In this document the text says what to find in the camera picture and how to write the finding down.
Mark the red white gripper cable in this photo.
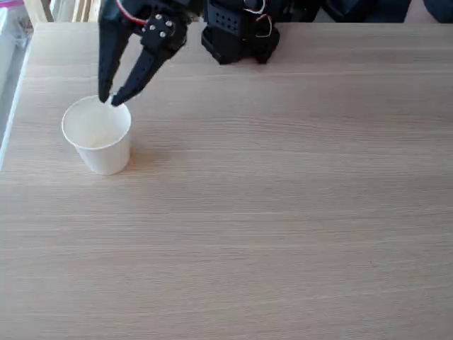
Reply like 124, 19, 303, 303
115, 0, 148, 26

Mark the clear plastic zip bag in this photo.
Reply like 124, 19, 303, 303
0, 0, 35, 49

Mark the red white arm cable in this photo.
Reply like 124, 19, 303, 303
243, 0, 274, 39

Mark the dark blue fabric object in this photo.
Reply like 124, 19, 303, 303
316, 0, 453, 24

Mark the white paper cup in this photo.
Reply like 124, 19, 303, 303
62, 94, 133, 176

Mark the light wooden frame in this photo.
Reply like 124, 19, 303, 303
23, 0, 102, 24

